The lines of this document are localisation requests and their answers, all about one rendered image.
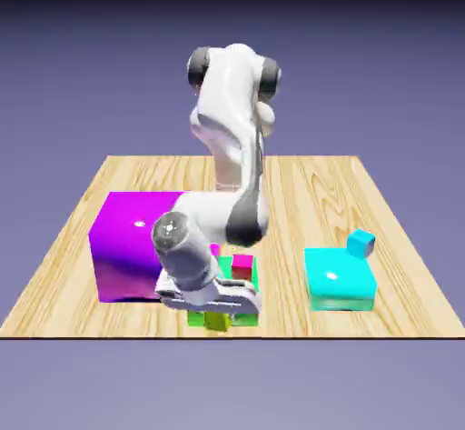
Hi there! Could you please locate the large green box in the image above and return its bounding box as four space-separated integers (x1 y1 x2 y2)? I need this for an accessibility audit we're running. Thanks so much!
186 255 262 328

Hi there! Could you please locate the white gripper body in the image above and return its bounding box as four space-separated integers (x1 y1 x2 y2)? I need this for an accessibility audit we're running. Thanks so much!
154 270 262 316

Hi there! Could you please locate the small cyan cube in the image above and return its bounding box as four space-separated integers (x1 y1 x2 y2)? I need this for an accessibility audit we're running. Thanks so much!
346 228 377 259

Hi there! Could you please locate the large cyan box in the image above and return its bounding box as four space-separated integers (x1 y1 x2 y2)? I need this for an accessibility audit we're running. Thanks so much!
303 246 378 312

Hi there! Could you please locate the large magenta box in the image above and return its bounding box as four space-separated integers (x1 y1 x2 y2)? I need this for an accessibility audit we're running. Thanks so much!
88 191 222 304

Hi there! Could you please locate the small yellow-green cube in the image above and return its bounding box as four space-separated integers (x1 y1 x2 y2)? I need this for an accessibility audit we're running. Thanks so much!
203 310 233 333

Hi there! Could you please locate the small red cube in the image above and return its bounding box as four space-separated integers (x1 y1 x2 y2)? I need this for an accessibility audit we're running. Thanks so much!
231 254 254 282

